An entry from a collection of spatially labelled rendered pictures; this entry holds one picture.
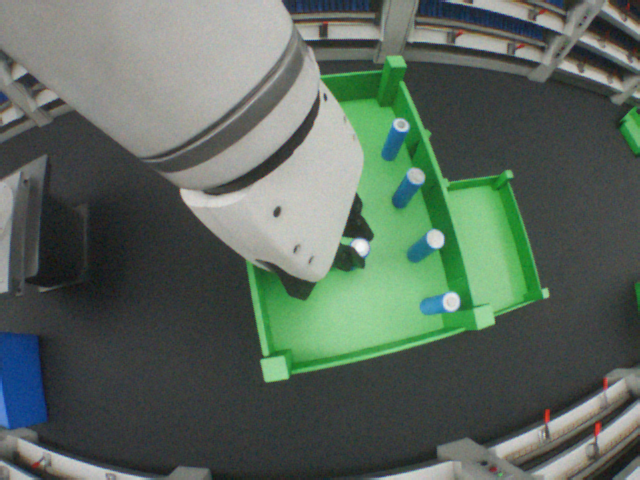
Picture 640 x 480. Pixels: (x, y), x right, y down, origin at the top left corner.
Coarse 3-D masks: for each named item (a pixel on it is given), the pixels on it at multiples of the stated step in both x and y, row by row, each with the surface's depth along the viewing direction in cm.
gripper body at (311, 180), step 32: (320, 96) 15; (320, 128) 16; (352, 128) 20; (288, 160) 14; (320, 160) 16; (352, 160) 20; (192, 192) 14; (224, 192) 13; (256, 192) 13; (288, 192) 14; (320, 192) 17; (352, 192) 21; (224, 224) 14; (256, 224) 14; (288, 224) 15; (320, 224) 18; (256, 256) 17; (288, 256) 16; (320, 256) 19
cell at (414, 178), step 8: (416, 168) 30; (408, 176) 29; (416, 176) 29; (424, 176) 30; (400, 184) 32; (408, 184) 30; (416, 184) 29; (400, 192) 32; (408, 192) 31; (392, 200) 35; (400, 200) 33; (408, 200) 33
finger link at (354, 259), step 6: (348, 246) 25; (348, 252) 24; (354, 252) 25; (348, 258) 26; (354, 258) 25; (360, 258) 26; (336, 264) 26; (342, 264) 25; (348, 264) 26; (354, 264) 27; (360, 264) 27; (342, 270) 27; (348, 270) 27
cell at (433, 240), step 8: (432, 232) 28; (440, 232) 28; (424, 240) 28; (432, 240) 28; (440, 240) 28; (416, 248) 31; (424, 248) 29; (432, 248) 28; (408, 256) 33; (416, 256) 32; (424, 256) 31
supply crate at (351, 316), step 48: (336, 96) 38; (384, 96) 37; (384, 192) 36; (432, 192) 33; (384, 240) 35; (336, 288) 33; (384, 288) 33; (432, 288) 33; (288, 336) 32; (336, 336) 32; (384, 336) 32; (432, 336) 27
